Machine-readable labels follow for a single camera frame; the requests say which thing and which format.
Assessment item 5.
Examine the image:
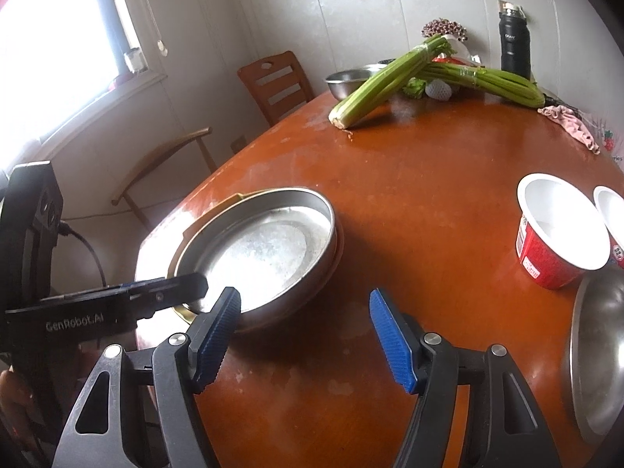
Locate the yellow shell-shaped plate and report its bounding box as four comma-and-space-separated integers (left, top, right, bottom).
167, 189, 279, 332

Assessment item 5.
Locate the large steel bowl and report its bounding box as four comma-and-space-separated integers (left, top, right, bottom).
562, 267, 623, 445

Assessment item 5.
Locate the steel pan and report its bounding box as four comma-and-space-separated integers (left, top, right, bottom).
169, 187, 340, 332

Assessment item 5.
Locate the large red paper bowl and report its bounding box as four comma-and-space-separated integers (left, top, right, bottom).
515, 173, 610, 289

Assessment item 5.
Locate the small red paper bowl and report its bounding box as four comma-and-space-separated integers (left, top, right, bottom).
593, 186, 624, 267

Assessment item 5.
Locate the orange plastic plate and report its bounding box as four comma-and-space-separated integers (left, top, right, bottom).
311, 229, 345, 298

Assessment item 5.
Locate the person's hand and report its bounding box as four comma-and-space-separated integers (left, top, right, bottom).
0, 369, 34, 429

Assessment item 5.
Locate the brown slatted wooden chair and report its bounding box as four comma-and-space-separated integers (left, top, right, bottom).
237, 51, 314, 126

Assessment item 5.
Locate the window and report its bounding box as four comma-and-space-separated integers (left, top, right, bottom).
1, 0, 167, 169

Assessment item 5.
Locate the small steel bowl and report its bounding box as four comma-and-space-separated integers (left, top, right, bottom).
325, 64, 385, 101

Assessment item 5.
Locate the front celery bunch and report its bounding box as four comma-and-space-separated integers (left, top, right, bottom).
328, 35, 453, 131

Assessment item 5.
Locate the celery bunch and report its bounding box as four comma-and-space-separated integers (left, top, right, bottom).
403, 61, 546, 109
328, 35, 453, 131

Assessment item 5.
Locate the pink cloth on table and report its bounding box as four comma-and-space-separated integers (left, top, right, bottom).
537, 105, 600, 154

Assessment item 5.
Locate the rear celery bunch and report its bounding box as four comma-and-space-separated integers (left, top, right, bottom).
403, 61, 546, 109

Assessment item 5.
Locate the white foam-net fruit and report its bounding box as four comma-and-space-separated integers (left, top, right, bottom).
425, 79, 453, 101

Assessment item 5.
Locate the black thermos bottle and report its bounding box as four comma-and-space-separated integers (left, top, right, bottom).
498, 17, 531, 79

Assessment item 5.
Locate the dried flower bouquet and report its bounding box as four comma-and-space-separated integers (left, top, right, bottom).
421, 18, 468, 43

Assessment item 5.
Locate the black cable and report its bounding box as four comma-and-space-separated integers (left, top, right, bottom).
58, 221, 109, 289

